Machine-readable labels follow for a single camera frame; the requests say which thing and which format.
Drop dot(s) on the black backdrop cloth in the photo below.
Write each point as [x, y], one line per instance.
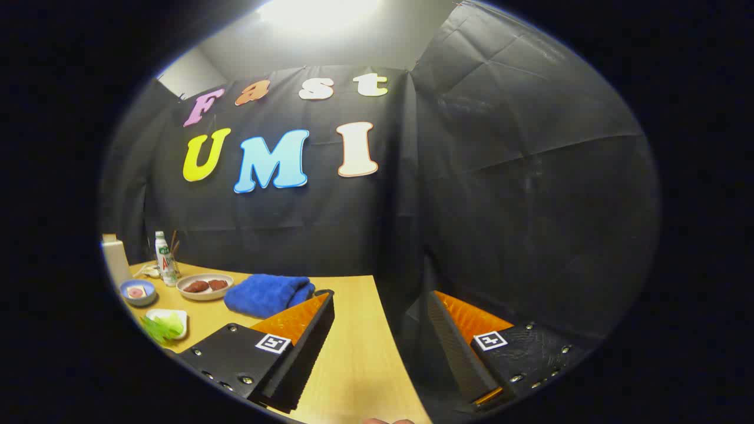
[500, 206]

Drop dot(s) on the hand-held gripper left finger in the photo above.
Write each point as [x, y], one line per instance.
[306, 360]

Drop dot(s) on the cream toaster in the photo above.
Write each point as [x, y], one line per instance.
[115, 259]

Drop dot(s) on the white drink bottle green cap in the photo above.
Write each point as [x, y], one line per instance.
[165, 262]

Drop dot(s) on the beige round plate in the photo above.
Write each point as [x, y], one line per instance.
[205, 295]

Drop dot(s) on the white condiment dish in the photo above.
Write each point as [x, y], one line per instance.
[150, 271]

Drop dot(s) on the blue round plate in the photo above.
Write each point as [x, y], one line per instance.
[139, 300]

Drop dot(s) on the dark red meat piece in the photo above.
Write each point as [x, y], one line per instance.
[197, 287]
[218, 284]

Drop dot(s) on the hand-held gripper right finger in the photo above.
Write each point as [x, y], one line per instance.
[456, 353]

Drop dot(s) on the green lettuce leaf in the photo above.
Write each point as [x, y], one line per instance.
[159, 328]

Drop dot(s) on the white square plate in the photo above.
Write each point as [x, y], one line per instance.
[177, 315]

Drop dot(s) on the blue folded towel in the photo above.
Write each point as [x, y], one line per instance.
[265, 294]

